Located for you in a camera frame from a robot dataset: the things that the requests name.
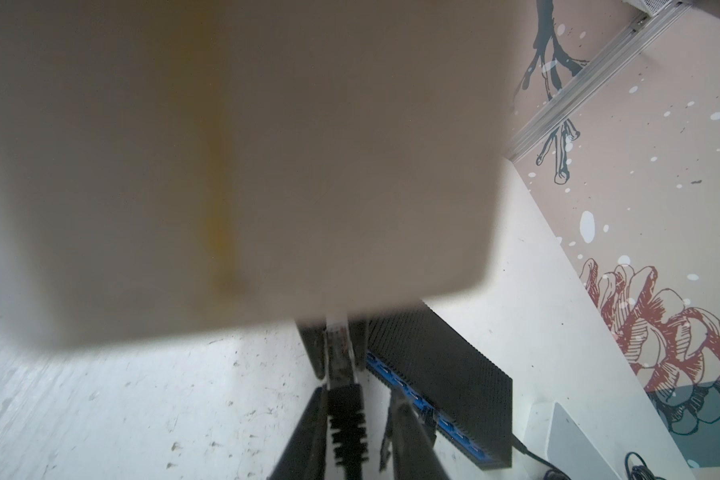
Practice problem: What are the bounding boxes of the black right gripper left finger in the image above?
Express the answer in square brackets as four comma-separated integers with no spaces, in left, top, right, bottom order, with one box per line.
[269,386,328,480]

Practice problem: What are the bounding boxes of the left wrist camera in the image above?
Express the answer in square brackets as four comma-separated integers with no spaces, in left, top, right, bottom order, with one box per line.
[0,1,522,350]

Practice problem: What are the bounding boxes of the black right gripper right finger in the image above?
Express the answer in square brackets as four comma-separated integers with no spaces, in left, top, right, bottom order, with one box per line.
[379,387,449,480]

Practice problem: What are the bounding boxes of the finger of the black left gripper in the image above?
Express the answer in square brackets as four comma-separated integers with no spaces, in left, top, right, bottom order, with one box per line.
[348,317,369,369]
[296,320,326,380]

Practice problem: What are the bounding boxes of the black ethernet cable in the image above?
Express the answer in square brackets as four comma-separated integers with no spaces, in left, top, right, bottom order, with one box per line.
[323,320,370,480]

